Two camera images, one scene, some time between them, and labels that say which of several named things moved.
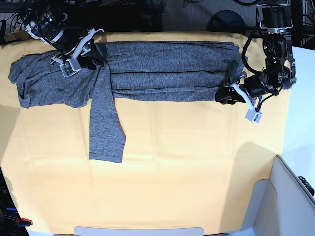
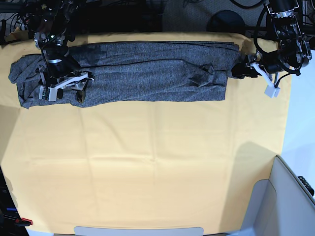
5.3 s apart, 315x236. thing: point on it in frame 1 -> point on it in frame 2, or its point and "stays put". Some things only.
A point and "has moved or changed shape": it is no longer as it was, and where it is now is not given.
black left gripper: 66,42 -> 59,69
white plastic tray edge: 86,231 stays put
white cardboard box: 279,206 stays put
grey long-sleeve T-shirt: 132,71 has moved or changed shape
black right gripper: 253,84 -> 270,63
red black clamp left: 23,222 stays put
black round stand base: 226,21 stays put
